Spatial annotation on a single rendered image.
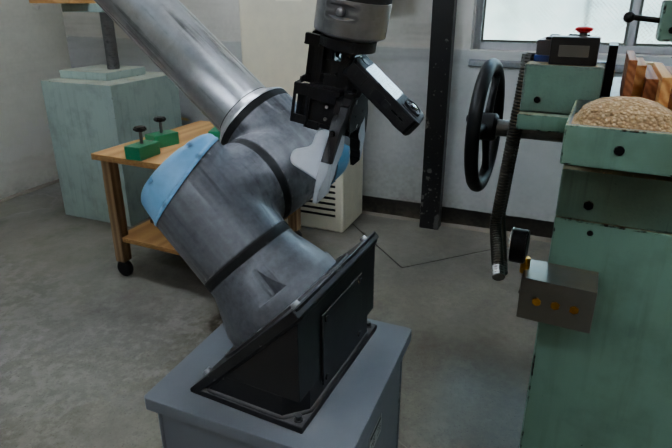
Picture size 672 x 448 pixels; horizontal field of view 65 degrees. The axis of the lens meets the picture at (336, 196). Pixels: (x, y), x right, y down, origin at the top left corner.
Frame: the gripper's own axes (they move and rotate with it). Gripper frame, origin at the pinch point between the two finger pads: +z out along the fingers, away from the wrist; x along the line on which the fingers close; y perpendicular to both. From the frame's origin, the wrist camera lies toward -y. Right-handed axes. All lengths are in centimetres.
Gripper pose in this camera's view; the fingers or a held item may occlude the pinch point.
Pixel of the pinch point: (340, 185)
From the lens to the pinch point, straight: 74.1
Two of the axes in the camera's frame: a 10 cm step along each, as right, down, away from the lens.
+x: -3.5, 3.8, -8.6
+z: -1.5, 8.8, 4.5
